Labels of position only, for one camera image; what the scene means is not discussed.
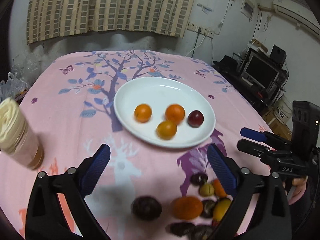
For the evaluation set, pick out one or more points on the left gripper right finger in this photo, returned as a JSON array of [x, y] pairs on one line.
[[271, 218]]

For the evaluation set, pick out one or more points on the clear plastic bags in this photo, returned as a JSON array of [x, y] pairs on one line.
[[21, 77]]

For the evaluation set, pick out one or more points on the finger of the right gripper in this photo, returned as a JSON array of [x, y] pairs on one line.
[[265, 155], [255, 141]]

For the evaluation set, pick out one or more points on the black metal rack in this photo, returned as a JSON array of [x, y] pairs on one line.
[[267, 96]]

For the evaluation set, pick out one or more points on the black speaker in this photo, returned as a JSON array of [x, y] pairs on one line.
[[278, 56]]

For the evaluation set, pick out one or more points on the yellow round fruit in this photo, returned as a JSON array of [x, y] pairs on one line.
[[221, 208]]

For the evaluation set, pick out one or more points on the pink deer print tablecloth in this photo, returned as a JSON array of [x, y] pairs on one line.
[[70, 108]]

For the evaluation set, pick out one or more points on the orange tangerine front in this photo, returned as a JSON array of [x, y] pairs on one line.
[[166, 130]]

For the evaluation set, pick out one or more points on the orange tangerine middle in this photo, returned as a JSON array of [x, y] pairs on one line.
[[175, 113]]

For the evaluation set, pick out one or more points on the large orange tangerine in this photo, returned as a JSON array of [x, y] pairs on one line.
[[187, 208]]

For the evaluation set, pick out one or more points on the dark purple mangosteen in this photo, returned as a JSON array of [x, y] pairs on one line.
[[146, 208]]

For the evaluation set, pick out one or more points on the white oval plate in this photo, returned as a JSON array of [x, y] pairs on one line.
[[159, 93]]

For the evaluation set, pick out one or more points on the orange oval tomato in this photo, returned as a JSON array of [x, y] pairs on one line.
[[218, 189]]

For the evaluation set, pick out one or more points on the orange tangerine left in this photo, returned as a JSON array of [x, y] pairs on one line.
[[143, 113]]

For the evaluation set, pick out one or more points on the white power strip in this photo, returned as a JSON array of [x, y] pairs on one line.
[[205, 31]]

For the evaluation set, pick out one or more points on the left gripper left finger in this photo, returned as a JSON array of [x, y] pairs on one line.
[[45, 218]]

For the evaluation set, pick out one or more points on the black monitor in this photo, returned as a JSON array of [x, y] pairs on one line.
[[259, 71]]

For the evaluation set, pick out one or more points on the white air conditioner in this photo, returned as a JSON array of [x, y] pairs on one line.
[[297, 14]]

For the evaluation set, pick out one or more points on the dark water chestnut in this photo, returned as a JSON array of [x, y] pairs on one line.
[[201, 232], [181, 229]]

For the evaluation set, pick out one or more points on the dark cherry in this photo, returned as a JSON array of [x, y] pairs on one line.
[[199, 179]]

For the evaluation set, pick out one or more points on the dark red plum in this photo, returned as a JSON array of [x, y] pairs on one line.
[[195, 119]]

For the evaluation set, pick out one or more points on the small green yellow fruit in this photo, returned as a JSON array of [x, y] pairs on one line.
[[206, 190]]

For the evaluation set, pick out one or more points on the white plastic bucket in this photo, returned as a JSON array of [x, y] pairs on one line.
[[283, 110]]

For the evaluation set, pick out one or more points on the jar with cream lid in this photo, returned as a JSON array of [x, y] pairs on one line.
[[18, 140]]

